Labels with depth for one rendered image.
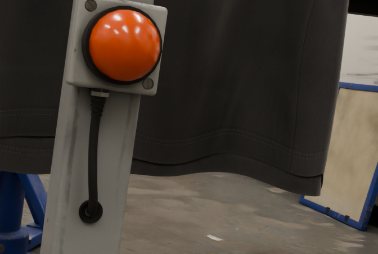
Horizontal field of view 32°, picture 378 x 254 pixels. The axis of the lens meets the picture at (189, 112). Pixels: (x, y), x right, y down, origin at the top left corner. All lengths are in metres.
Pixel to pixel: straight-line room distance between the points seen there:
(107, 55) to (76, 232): 0.11
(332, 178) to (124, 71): 3.44
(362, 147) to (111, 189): 3.27
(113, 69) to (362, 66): 3.57
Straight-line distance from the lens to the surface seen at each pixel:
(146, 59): 0.34
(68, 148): 0.37
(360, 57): 3.91
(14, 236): 2.01
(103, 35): 0.34
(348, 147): 3.72
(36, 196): 1.90
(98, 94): 0.36
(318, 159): 0.76
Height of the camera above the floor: 0.64
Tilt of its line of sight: 3 degrees down
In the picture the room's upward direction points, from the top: 8 degrees clockwise
